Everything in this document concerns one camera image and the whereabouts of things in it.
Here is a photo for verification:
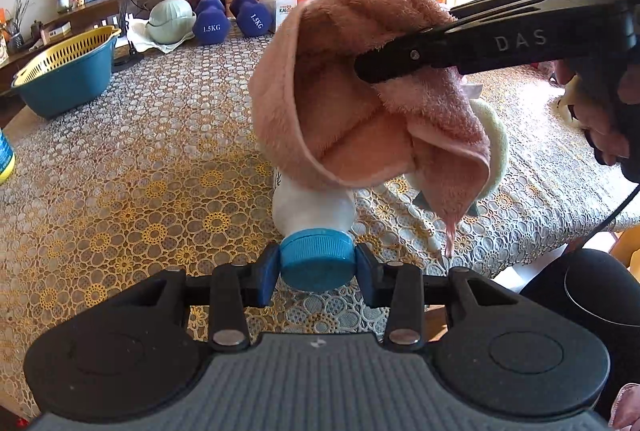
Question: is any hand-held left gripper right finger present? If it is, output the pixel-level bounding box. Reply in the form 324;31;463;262
354;243;502;346

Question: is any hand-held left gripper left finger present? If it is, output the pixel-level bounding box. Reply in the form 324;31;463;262
144;243;281;353

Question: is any white bottle with blue cap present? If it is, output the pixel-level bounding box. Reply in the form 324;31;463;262
271;163;357;293

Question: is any pink towel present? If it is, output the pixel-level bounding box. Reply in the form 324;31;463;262
248;0;493;258

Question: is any person's right hand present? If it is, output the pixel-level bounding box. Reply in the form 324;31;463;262
554;60;632;162

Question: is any cream plush toy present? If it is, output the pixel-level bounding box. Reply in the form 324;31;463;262
414;100;510;218

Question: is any blue dumbbell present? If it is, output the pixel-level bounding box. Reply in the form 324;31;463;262
193;0;232;46
228;0;277;36

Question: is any person's black trouser leg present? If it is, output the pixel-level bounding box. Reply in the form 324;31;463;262
519;248;640;394

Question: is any black stand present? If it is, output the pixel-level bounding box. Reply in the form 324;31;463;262
112;0;147;72

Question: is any pale green lidded bowl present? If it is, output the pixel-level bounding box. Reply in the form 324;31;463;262
148;0;197;46

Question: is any white cloth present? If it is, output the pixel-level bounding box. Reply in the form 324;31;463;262
126;18;197;56

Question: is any teal plastic basin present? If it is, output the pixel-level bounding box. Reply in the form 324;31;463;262
11;27;123;120

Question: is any yellow and blue can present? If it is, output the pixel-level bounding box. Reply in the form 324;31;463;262
0;128;16;184

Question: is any pink garment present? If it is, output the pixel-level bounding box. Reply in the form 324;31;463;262
607;383;640;431

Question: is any yellow plastic colander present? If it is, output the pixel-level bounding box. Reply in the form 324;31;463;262
11;25;123;88

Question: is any vase with dry twigs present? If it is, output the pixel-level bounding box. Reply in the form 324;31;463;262
4;0;35;54

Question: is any black cable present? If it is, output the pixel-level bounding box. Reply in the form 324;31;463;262
565;183;640;254

